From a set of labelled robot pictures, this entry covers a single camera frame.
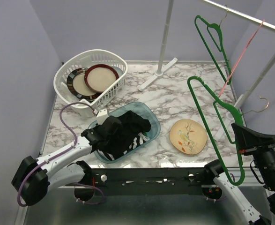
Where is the black rimmed plate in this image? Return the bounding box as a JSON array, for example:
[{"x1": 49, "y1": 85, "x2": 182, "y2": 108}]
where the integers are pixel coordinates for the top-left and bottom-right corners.
[{"x1": 67, "y1": 67, "x2": 100, "y2": 101}]

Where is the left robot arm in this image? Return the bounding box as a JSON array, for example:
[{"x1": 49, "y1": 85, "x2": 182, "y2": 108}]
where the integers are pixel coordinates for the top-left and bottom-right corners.
[{"x1": 12, "y1": 116, "x2": 122, "y2": 207}]

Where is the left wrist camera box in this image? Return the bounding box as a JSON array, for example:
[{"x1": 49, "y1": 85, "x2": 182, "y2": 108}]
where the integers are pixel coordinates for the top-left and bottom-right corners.
[{"x1": 96, "y1": 109, "x2": 109, "y2": 125}]

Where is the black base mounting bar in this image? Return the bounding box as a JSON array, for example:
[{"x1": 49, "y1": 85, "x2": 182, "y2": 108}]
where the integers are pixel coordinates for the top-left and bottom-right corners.
[{"x1": 79, "y1": 167, "x2": 215, "y2": 196}]

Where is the green hanger with striped top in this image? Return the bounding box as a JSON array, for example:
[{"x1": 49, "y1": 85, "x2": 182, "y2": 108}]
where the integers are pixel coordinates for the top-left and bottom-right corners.
[{"x1": 194, "y1": 15, "x2": 231, "y2": 82}]

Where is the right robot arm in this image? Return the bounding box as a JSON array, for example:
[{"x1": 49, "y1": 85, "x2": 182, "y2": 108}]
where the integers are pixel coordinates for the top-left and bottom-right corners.
[{"x1": 203, "y1": 123, "x2": 275, "y2": 225}]

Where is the clear blue plastic tray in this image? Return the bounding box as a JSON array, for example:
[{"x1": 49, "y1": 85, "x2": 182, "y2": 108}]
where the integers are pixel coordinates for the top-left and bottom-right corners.
[{"x1": 95, "y1": 102, "x2": 161, "y2": 164}]

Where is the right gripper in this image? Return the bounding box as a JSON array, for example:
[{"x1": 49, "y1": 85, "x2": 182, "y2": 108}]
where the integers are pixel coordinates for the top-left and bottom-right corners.
[{"x1": 232, "y1": 120, "x2": 275, "y2": 190}]

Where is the green hanger with black top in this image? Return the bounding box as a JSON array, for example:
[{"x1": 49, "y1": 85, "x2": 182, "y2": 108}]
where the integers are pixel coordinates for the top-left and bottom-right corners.
[{"x1": 187, "y1": 76, "x2": 245, "y2": 186}]

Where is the beige bird pattern plate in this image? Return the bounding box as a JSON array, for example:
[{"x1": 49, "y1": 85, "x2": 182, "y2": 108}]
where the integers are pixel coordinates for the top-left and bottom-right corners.
[{"x1": 169, "y1": 119, "x2": 208, "y2": 155}]

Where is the white plastic dish basket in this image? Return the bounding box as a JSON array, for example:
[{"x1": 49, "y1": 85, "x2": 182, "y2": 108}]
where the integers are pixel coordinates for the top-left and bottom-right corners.
[{"x1": 53, "y1": 49, "x2": 128, "y2": 117}]

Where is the pink wire hanger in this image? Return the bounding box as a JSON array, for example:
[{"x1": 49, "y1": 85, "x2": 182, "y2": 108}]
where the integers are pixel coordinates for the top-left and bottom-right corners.
[{"x1": 218, "y1": 20, "x2": 265, "y2": 97}]

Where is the metal clothes rack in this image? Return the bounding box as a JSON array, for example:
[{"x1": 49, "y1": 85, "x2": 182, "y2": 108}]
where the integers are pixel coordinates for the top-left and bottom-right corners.
[{"x1": 138, "y1": 0, "x2": 275, "y2": 141}]

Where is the black white striped tank top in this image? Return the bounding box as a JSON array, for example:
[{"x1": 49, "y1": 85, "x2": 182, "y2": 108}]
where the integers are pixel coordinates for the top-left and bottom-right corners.
[{"x1": 97, "y1": 132, "x2": 150, "y2": 161}]

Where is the red rimmed plate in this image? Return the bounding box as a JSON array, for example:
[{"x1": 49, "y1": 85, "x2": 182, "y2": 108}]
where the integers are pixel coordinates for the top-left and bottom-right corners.
[{"x1": 84, "y1": 64, "x2": 119, "y2": 93}]

